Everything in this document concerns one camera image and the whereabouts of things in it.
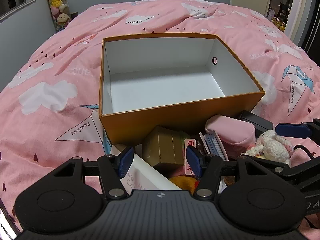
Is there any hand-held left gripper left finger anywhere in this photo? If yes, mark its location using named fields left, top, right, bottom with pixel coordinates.
left=51, top=147, right=135, bottom=198

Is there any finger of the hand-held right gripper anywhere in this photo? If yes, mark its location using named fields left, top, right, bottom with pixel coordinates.
left=276, top=118, right=320, bottom=141
left=244, top=155, right=302, bottom=180

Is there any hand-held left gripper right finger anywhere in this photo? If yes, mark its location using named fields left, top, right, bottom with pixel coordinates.
left=186, top=146, right=269, bottom=198

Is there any white pink crochet bunny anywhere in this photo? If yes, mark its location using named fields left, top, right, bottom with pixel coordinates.
left=241, top=130, right=294, bottom=162

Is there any orange plush toy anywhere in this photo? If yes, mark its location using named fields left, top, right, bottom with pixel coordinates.
left=169, top=175, right=203, bottom=195

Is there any small gold cardboard box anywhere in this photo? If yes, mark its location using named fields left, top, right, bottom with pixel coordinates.
left=142, top=126, right=192, bottom=173

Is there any orange cardboard box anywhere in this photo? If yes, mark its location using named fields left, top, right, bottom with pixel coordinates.
left=99, top=32, right=266, bottom=153

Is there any pink fabric pouch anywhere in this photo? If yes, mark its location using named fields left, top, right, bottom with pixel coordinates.
left=205, top=114, right=257, bottom=147

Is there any red and white card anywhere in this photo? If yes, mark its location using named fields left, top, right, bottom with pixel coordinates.
left=184, top=138, right=198, bottom=175

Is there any white flat box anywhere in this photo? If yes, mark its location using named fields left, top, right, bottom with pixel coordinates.
left=110, top=144, right=183, bottom=192

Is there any black box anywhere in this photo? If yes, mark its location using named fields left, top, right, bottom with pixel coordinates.
left=240, top=110, right=274, bottom=132

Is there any pink printed blanket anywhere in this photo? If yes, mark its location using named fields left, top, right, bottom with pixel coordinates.
left=0, top=0, right=320, bottom=240

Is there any column of plush toys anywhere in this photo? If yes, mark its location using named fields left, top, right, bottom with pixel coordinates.
left=46, top=0, right=72, bottom=32

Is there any black cable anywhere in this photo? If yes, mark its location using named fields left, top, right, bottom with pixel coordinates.
left=292, top=144, right=316, bottom=161

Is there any white door frame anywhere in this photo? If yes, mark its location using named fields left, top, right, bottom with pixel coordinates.
left=284, top=0, right=314, bottom=43

